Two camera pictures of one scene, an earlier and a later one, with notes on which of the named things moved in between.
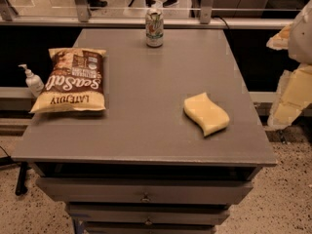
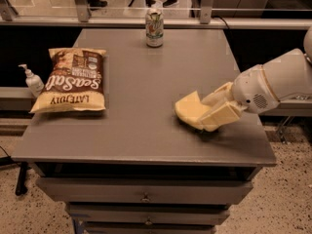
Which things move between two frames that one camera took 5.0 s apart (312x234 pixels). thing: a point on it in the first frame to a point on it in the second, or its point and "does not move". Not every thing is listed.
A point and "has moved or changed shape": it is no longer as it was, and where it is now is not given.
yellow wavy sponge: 205,113 has moved or changed shape
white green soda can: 154,27 does not move
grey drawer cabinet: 140,166 does not move
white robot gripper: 301,36 to 253,89
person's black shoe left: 97,3 does not move
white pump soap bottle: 33,81 does not move
